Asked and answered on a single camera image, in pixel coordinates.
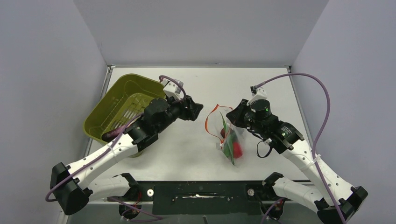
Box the green chili pepper toy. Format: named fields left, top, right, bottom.
left=222, top=133, right=236, bottom=165

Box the purple eggplant toy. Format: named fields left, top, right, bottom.
left=101, top=125, right=125, bottom=142

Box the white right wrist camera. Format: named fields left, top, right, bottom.
left=247, top=86, right=267, bottom=105

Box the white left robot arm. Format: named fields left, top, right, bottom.
left=49, top=96, right=204, bottom=215

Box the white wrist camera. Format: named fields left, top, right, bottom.
left=247, top=86, right=267, bottom=105
left=160, top=78, right=182, bottom=100

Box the purple cable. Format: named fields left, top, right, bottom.
left=45, top=75, right=186, bottom=223
left=251, top=73, right=349, bottom=224

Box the black looped cable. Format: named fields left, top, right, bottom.
left=255, top=131, right=275, bottom=159

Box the red yellow apple toy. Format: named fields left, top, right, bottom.
left=233, top=142, right=243, bottom=159

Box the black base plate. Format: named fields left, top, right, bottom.
left=118, top=181, right=279, bottom=215

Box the olive green plastic bin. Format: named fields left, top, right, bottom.
left=83, top=74, right=165, bottom=144

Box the dark red round fruit toy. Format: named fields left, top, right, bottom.
left=220, top=128, right=229, bottom=139

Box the clear zip bag orange zipper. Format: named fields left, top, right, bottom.
left=205, top=104, right=245, bottom=166

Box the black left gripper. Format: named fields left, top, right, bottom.
left=155, top=93, right=202, bottom=133

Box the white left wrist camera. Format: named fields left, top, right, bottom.
left=160, top=78, right=182, bottom=100

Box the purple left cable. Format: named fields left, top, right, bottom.
left=45, top=75, right=186, bottom=223

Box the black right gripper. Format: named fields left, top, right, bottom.
left=226, top=99, right=265, bottom=135

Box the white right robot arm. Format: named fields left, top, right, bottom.
left=226, top=99, right=368, bottom=224

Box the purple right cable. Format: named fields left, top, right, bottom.
left=251, top=73, right=349, bottom=224

